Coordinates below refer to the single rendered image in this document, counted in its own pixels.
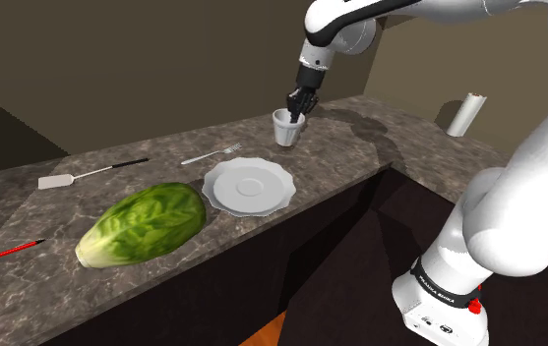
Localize red pencil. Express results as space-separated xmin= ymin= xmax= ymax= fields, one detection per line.
xmin=0 ymin=239 xmax=46 ymax=270

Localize white paper towel roll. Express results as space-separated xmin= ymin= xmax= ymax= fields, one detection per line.
xmin=446 ymin=91 xmax=488 ymax=139

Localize white ribbed cup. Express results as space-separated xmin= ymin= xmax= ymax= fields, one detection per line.
xmin=272 ymin=107 xmax=307 ymax=147

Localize silver fork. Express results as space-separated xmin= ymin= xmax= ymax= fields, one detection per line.
xmin=180 ymin=142 xmax=244 ymax=166

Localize green lettuce head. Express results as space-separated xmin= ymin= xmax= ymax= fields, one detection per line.
xmin=74 ymin=182 xmax=208 ymax=270

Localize white scalloped plate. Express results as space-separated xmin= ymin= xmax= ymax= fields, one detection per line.
xmin=201 ymin=156 xmax=298 ymax=218

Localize white spatula with black handle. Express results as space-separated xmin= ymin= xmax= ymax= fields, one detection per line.
xmin=37 ymin=157 xmax=151 ymax=191

